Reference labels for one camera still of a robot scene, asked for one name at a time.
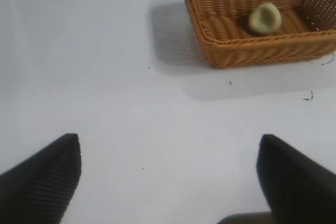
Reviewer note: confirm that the brown woven wicker basket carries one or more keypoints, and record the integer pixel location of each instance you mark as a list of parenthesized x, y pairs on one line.
[(236, 43)]

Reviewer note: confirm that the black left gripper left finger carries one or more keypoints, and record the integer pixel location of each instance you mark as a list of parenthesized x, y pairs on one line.
[(39, 182)]

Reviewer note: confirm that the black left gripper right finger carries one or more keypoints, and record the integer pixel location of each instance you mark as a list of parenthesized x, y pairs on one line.
[(296, 182)]

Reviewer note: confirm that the pale yellow egg yolk pastry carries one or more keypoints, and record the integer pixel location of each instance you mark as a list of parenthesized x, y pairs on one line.
[(265, 18)]

